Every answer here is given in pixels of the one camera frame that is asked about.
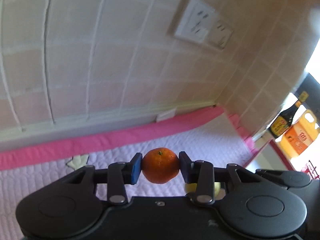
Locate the black window frame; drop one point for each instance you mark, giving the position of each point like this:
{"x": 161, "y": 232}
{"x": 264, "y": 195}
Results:
{"x": 308, "y": 91}

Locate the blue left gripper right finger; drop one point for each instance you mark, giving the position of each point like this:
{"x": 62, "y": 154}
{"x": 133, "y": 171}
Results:
{"x": 200, "y": 172}

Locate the mandarin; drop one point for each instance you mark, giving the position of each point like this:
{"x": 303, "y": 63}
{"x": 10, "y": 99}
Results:
{"x": 160, "y": 165}

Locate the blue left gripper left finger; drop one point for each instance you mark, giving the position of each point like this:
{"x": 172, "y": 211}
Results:
{"x": 120, "y": 174}

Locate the white double wall socket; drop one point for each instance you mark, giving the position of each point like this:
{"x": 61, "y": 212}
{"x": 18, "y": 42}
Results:
{"x": 198, "y": 23}

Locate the white quilted mat pink border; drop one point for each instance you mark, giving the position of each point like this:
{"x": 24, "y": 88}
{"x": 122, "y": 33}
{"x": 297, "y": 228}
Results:
{"x": 207, "y": 134}

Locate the dark soy sauce bottle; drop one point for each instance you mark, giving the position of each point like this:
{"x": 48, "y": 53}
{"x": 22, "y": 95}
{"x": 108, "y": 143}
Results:
{"x": 284, "y": 120}

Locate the red gift box white inside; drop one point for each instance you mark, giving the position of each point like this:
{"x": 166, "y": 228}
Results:
{"x": 268, "y": 157}

